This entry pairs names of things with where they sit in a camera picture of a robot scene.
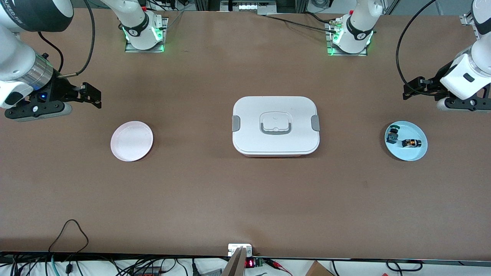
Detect brown cardboard piece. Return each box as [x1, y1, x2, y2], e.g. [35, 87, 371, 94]
[305, 261, 334, 276]

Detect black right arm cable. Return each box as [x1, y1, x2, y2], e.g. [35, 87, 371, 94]
[38, 32, 64, 74]

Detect red clip wires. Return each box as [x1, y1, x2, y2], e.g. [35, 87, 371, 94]
[265, 259, 293, 276]

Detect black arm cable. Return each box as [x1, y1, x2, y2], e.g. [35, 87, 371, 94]
[38, 32, 64, 74]
[396, 0, 438, 96]

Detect aluminium frame rail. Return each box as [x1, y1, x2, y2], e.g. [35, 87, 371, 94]
[460, 13, 480, 41]

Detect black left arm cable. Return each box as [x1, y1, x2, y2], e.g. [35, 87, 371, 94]
[396, 0, 438, 96]

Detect long black base cable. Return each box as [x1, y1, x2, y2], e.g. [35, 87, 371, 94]
[263, 15, 338, 33]

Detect dark aluminium frame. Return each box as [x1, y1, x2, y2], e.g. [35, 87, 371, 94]
[194, 0, 309, 16]

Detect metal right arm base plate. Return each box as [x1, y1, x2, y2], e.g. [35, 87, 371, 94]
[125, 17, 169, 53]

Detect white lidded lunch box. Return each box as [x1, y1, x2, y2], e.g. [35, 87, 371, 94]
[232, 96, 320, 158]

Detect pink round plate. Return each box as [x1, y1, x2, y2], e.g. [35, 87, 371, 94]
[110, 121, 154, 162]

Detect black oval cable loop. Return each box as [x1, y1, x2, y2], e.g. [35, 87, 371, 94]
[386, 260, 423, 273]

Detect short black base cable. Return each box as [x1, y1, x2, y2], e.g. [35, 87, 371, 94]
[305, 11, 334, 24]

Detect small white box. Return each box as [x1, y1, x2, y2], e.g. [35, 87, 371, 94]
[228, 244, 253, 256]

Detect thin black looped cable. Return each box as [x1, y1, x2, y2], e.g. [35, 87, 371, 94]
[48, 219, 89, 254]

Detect black power strip with plugs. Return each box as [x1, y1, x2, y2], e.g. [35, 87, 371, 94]
[132, 266, 163, 276]

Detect grey-brown bar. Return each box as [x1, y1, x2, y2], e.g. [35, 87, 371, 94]
[222, 246, 248, 276]

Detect light blue round plate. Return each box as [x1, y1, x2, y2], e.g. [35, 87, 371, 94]
[384, 121, 428, 161]

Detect white strip device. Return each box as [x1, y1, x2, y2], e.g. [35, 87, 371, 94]
[238, 3, 277, 12]

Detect black cable with brass plug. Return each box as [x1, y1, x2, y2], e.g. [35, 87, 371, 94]
[61, 0, 96, 76]

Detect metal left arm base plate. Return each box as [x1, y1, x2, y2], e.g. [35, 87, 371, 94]
[326, 19, 368, 57]

